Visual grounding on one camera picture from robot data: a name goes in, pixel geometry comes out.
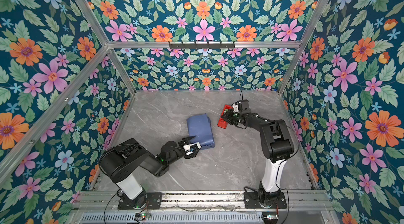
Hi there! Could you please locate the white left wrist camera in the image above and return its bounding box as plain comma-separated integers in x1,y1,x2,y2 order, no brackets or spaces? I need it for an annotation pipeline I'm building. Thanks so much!
187,142,201,155

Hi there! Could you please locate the white cable duct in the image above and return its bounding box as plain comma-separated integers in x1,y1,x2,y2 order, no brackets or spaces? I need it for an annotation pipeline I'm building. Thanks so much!
80,212,264,224

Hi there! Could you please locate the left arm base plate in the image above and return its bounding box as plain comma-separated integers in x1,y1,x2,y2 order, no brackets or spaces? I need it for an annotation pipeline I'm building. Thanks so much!
118,191,163,210

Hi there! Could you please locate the red tape dispenser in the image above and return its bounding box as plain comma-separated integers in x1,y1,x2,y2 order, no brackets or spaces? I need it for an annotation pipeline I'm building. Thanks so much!
217,104,233,129

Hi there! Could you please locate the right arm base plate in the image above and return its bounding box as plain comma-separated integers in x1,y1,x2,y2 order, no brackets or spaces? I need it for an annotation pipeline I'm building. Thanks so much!
244,190,288,209

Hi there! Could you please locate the light blue wrapping paper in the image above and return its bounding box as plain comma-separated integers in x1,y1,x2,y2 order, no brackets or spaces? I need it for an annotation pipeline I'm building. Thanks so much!
187,114,215,149

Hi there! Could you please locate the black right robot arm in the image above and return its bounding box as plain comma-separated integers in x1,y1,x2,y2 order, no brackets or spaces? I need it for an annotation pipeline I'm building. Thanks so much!
221,99,295,209

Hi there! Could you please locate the black hook rail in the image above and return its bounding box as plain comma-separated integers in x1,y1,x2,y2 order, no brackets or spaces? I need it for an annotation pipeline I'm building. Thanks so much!
168,42,236,50

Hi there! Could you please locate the aluminium mounting rail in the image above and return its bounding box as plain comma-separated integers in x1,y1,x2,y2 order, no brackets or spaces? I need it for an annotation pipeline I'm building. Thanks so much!
73,190,333,212

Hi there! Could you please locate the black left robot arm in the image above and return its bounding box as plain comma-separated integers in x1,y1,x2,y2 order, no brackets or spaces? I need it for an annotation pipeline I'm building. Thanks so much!
99,137,202,208

